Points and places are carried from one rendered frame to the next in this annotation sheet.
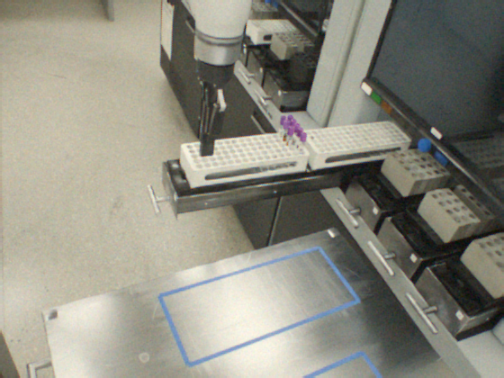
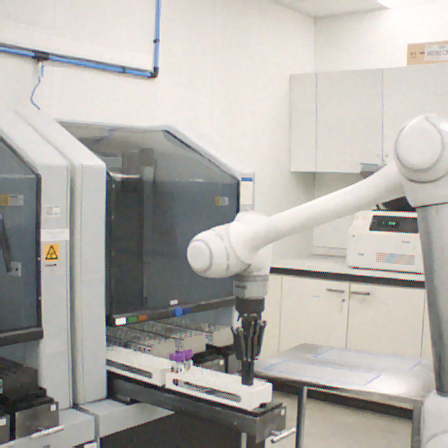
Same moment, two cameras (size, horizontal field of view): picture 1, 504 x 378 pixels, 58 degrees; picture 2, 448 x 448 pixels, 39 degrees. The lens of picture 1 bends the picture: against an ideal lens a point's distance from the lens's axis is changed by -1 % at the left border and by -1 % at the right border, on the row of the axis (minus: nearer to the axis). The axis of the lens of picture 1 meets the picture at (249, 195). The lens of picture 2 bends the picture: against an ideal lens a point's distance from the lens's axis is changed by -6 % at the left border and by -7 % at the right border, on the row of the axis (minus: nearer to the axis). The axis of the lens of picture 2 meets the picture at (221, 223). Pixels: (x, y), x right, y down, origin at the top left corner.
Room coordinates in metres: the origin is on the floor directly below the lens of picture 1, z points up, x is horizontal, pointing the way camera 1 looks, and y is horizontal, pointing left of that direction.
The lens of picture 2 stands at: (1.53, 1.64, 1.37)
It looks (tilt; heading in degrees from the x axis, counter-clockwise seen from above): 3 degrees down; 248
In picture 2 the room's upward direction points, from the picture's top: 1 degrees clockwise
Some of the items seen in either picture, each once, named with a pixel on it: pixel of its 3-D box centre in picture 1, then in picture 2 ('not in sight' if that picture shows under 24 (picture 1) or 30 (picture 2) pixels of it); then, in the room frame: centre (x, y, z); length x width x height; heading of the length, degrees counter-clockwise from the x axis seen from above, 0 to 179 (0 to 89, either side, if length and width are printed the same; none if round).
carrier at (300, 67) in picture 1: (300, 67); (18, 383); (1.41, -0.08, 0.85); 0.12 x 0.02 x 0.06; 30
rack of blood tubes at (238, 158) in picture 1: (245, 159); (217, 388); (0.88, 0.03, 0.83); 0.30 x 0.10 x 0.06; 120
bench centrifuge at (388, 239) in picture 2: not in sight; (405, 217); (-1.10, -1.75, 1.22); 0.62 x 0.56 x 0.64; 28
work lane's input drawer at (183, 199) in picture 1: (290, 169); (179, 396); (0.95, -0.09, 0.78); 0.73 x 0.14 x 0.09; 119
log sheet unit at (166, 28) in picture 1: (165, 25); not in sight; (2.53, 0.66, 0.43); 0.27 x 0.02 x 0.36; 29
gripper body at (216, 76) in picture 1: (214, 78); (249, 314); (0.83, 0.11, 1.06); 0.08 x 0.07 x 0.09; 29
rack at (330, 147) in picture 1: (354, 145); (135, 366); (1.04, -0.25, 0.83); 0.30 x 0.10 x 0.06; 119
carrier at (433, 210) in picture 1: (439, 217); (192, 344); (0.79, -0.43, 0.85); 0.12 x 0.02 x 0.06; 29
